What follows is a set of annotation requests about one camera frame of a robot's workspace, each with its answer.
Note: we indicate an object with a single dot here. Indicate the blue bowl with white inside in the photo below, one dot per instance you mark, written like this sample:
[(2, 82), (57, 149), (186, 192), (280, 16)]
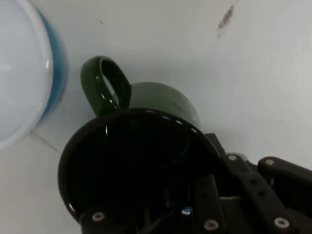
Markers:
[(22, 73)]

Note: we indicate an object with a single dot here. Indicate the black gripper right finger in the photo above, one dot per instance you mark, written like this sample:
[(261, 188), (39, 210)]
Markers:
[(263, 202)]

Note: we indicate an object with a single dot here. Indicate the green mug with white print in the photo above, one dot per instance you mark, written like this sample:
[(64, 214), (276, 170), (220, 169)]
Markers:
[(158, 97)]

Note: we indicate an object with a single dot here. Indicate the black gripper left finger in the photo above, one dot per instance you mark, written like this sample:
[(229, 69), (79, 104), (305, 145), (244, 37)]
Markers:
[(109, 225)]

